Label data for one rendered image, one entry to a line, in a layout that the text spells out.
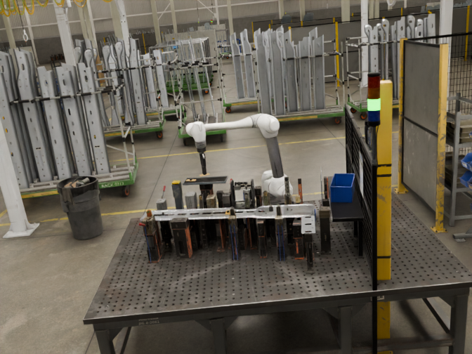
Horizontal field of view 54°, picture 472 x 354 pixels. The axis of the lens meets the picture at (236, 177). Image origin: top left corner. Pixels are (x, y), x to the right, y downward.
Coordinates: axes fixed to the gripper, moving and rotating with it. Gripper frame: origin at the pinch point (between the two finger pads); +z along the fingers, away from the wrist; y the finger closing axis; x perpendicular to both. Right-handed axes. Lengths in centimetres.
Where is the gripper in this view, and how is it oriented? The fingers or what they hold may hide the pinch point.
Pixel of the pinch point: (204, 170)
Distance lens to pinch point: 393.6
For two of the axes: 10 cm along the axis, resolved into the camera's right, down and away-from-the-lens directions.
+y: 3.0, 2.9, -9.1
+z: 1.0, 9.4, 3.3
